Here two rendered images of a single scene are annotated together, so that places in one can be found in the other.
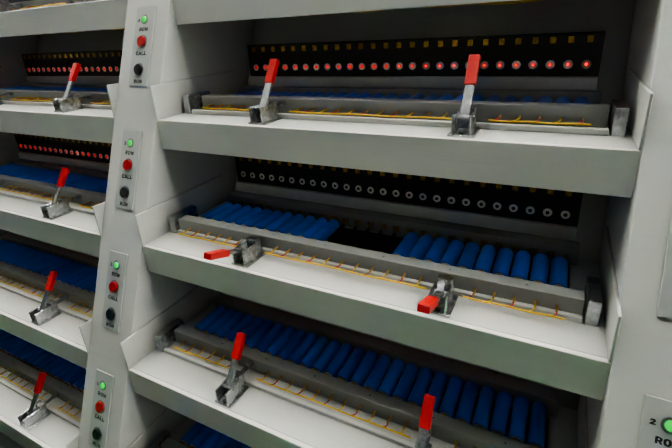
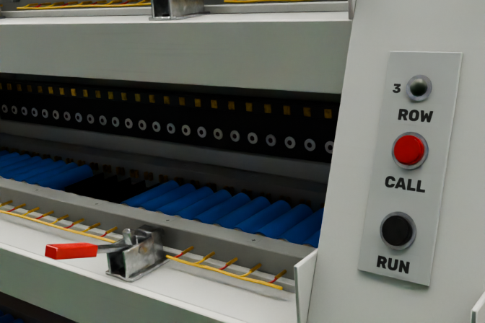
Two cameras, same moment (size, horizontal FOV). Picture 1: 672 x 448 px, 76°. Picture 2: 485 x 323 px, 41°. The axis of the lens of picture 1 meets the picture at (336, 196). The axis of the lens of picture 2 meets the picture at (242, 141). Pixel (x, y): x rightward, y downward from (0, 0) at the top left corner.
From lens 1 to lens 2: 28 cm
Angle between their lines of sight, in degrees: 11
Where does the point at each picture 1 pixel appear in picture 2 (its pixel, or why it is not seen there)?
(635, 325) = (333, 285)
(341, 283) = (32, 239)
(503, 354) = not seen: outside the picture
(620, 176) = (335, 61)
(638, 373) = not seen: outside the picture
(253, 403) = not seen: outside the picture
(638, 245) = (341, 161)
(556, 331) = (264, 305)
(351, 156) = (52, 58)
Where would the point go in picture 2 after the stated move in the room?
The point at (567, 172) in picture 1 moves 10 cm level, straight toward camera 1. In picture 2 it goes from (276, 60) to (169, 16)
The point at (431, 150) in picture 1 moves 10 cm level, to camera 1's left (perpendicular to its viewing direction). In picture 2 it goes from (129, 41) to (9, 25)
